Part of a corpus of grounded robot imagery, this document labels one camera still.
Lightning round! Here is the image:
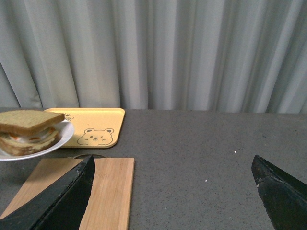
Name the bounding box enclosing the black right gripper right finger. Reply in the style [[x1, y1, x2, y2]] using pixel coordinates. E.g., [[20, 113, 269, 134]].
[[251, 155, 307, 230]]

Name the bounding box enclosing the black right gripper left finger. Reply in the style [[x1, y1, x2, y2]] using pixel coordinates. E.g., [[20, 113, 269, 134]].
[[0, 156, 95, 230]]

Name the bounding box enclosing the white round plate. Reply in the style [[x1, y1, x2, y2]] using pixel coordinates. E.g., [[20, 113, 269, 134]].
[[0, 120, 74, 161]]

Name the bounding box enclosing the bread slice with filling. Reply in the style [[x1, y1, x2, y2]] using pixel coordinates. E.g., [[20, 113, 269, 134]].
[[0, 127, 61, 156]]

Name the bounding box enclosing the wooden cutting board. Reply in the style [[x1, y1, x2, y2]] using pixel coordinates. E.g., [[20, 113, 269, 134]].
[[1, 158, 135, 230]]

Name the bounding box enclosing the yellow bear tray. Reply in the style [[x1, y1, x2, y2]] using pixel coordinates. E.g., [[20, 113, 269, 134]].
[[45, 108, 125, 149]]

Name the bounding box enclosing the grey curtain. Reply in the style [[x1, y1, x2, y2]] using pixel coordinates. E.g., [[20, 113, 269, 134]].
[[0, 0, 307, 113]]

